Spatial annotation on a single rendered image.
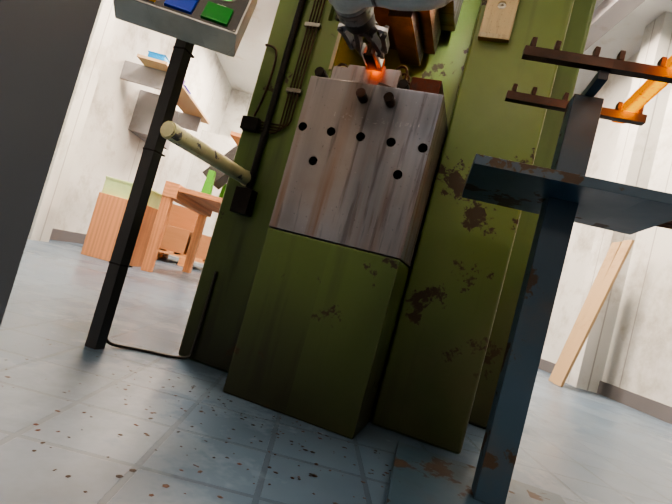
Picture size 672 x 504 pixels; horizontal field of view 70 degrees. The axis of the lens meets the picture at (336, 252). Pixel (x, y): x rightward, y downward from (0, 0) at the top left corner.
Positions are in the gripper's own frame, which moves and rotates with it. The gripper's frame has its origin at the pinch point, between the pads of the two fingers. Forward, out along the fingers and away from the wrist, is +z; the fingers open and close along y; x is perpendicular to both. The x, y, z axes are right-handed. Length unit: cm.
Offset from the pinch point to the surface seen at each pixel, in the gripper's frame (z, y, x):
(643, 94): -11, 65, -7
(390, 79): 5.1, 5.2, -3.6
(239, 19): -7.5, -38.9, 1.9
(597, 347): 385, 162, -59
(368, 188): -0.9, 8.9, -36.7
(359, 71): 5.1, -4.3, -2.5
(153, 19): -17, -59, -6
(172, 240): 459, -364, -69
